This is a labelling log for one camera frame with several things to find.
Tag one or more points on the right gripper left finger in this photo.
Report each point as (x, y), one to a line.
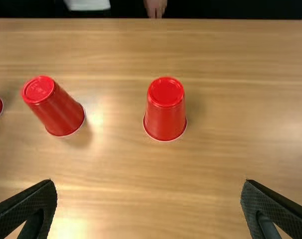
(14, 211)

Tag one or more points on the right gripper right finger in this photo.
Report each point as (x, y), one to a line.
(285, 211)

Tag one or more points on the person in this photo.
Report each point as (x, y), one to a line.
(88, 5)

